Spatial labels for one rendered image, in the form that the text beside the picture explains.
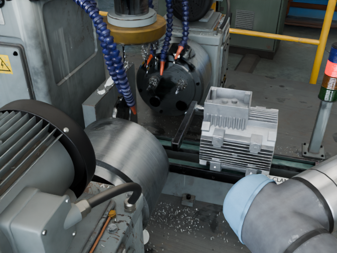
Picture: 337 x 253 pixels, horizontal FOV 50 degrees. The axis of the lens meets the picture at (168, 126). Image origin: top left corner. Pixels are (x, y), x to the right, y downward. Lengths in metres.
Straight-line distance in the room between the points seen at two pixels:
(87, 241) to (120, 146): 0.27
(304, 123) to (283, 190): 1.21
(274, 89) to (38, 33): 1.24
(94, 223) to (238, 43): 3.85
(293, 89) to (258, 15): 2.38
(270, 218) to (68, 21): 0.84
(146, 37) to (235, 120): 0.32
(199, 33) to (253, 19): 2.79
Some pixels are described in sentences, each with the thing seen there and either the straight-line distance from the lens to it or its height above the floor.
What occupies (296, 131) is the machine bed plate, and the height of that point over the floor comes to 0.80.
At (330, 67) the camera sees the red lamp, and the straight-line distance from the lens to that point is 1.28.
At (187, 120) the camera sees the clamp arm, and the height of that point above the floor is 1.03.
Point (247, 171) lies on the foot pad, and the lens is 1.03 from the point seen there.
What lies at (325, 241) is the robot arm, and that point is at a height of 1.35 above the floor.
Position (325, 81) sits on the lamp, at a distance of 1.30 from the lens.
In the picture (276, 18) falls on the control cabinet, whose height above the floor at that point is 0.47.
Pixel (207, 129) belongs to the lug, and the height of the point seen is 1.08.
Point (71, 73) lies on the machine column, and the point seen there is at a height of 1.17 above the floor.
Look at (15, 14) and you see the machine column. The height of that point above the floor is 1.38.
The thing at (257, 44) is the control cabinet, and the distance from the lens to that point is 4.30.
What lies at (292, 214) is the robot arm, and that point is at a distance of 0.40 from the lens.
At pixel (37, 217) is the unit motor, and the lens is 0.45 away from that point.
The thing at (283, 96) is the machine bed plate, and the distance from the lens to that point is 1.81.
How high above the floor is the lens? 1.63
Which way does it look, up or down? 33 degrees down
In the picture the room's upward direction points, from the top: straight up
